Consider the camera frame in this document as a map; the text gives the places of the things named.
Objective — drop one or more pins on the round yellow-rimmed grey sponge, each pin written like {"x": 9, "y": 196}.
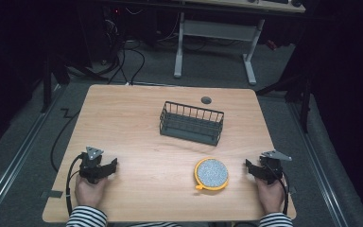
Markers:
{"x": 211, "y": 174}

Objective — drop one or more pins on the black metal stand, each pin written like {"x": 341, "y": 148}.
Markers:
{"x": 48, "y": 78}
{"x": 303, "y": 101}

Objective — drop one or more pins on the person's right hand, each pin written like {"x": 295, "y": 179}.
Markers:
{"x": 271, "y": 197}

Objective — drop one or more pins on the white-legged wooden desk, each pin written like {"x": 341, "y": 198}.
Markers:
{"x": 216, "y": 30}

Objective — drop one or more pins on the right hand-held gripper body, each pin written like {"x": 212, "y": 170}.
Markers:
{"x": 272, "y": 167}

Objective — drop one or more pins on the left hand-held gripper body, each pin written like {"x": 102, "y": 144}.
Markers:
{"x": 89, "y": 165}

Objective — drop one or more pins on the person's left hand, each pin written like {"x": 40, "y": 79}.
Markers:
{"x": 89, "y": 192}

